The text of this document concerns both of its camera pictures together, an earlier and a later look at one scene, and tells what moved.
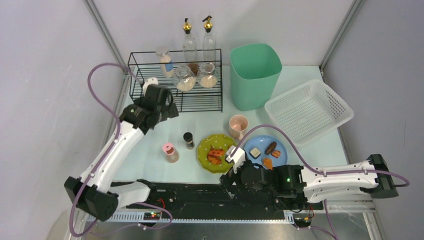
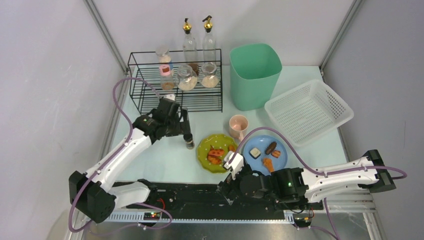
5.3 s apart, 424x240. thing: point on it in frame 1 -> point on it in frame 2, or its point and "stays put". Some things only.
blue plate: (263, 146) stays put
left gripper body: (166, 104) -> (182, 120)
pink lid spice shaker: (172, 154) -> (167, 79)
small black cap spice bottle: (188, 137) stays put
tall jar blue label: (166, 61) stays put
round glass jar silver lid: (186, 79) stays put
